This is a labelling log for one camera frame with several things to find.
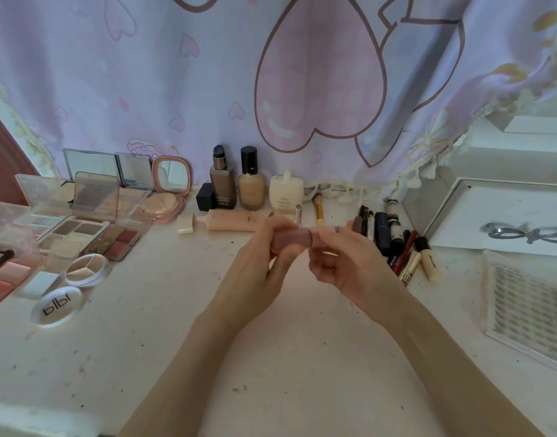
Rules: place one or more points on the person's left hand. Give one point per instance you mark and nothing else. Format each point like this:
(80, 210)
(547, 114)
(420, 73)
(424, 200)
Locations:
(249, 273)

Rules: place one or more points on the person's right hand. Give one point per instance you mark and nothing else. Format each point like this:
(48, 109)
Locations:
(358, 268)

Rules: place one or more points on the person's right thumb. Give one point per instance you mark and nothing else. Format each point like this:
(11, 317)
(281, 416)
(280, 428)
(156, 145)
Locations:
(335, 232)

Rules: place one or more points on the person's left thumb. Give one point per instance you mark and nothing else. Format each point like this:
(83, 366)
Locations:
(282, 224)

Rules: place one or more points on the pink lipstick tube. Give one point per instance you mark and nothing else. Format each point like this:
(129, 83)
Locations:
(291, 241)

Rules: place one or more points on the person's right forearm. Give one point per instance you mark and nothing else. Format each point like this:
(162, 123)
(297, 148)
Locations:
(456, 373)

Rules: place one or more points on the person's left forearm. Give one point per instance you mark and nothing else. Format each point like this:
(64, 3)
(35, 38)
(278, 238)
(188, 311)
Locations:
(192, 377)

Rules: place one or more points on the silver lipstick tube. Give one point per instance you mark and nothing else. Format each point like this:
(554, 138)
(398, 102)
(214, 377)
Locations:
(299, 214)

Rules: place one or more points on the black eyeliner pencil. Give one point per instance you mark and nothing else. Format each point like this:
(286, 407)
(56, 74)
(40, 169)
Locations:
(361, 220)

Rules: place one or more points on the cream white lotion bottle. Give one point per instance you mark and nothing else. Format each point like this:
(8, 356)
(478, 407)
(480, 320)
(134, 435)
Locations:
(285, 193)

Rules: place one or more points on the white eyeliner pencil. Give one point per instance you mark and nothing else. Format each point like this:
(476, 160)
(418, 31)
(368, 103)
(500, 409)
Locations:
(371, 227)

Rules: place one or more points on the dark blue mascara tube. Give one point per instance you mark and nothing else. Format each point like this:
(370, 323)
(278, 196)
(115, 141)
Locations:
(381, 232)

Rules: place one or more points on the beige foundation bottle black cap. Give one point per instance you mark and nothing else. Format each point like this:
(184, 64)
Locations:
(251, 186)

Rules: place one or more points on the pink foundation tube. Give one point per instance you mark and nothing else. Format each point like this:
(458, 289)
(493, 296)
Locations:
(230, 221)

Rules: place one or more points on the dark foundation bottle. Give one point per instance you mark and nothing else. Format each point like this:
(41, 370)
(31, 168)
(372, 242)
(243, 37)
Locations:
(223, 186)

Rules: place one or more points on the red lip pencil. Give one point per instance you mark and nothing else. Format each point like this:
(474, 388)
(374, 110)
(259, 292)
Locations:
(404, 252)

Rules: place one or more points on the black cube cap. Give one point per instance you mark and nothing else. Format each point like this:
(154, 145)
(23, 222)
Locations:
(206, 197)

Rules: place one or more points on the white printed mascara tube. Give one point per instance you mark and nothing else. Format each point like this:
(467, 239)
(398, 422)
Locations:
(409, 270)

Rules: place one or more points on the cream tube black cap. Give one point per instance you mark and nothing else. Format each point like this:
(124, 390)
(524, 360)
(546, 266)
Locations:
(428, 259)

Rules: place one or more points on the pink round mirror compact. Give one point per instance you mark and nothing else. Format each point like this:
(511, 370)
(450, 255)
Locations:
(164, 195)

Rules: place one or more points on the lilac heart print curtain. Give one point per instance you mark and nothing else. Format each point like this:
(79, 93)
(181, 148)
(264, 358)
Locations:
(278, 77)

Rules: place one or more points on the silver mirror highlighter palette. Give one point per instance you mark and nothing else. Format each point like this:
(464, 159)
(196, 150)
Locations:
(133, 175)

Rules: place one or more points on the red brown eyeshadow palette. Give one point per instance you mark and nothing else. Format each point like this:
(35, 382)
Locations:
(117, 241)

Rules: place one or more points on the white box with silver bow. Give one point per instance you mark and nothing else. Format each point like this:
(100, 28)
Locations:
(501, 222)

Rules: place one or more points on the clear lid eyeshadow palette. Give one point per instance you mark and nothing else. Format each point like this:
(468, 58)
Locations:
(94, 200)

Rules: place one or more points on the white round concealer pot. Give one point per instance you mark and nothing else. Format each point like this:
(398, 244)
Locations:
(86, 270)

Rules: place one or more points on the white storage box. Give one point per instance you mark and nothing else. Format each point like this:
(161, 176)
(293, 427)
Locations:
(520, 145)

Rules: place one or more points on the white false lash tray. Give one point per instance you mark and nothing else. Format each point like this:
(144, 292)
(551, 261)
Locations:
(529, 304)

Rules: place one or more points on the white round lid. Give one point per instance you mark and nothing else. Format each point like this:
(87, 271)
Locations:
(56, 307)

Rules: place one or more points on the clear pale eyeshadow palette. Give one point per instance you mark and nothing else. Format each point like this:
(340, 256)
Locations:
(37, 200)

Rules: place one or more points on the small white square case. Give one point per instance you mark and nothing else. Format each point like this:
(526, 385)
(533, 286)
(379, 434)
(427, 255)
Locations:
(37, 285)

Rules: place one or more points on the pink blush palette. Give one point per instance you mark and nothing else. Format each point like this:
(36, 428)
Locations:
(7, 275)

